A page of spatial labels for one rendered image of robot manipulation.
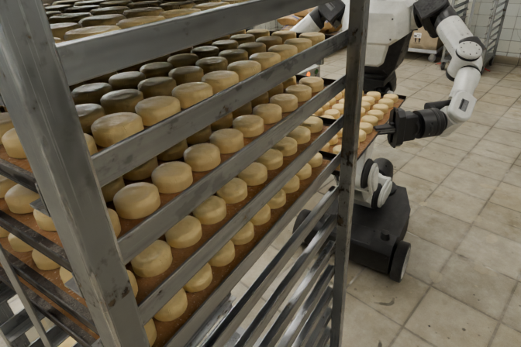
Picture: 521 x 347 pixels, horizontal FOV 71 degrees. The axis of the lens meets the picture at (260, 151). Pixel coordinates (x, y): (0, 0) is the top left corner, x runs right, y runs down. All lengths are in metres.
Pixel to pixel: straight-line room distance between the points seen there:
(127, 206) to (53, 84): 0.20
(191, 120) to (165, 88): 0.11
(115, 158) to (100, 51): 0.09
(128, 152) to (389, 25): 1.36
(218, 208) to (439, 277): 1.71
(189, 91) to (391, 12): 1.22
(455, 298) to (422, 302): 0.16
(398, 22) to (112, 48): 1.37
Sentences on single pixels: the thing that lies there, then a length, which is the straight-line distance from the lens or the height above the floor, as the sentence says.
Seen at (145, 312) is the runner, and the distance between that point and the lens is 0.45.
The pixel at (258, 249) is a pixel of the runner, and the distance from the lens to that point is 0.61.
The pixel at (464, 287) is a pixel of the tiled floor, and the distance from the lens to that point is 2.14.
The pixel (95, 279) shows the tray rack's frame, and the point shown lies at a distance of 0.34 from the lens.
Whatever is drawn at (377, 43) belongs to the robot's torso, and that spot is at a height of 1.13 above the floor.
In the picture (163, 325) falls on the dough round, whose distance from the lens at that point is 0.56.
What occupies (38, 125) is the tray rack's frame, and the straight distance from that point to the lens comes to 0.27.
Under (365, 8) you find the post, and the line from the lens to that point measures 0.75.
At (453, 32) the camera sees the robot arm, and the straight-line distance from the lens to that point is 1.53.
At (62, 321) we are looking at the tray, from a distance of 0.62.
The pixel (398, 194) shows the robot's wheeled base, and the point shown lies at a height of 0.17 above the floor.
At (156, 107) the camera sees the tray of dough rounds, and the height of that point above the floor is 1.33.
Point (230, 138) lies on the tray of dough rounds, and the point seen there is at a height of 1.24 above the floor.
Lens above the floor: 1.47
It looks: 28 degrees down
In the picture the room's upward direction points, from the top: 3 degrees counter-clockwise
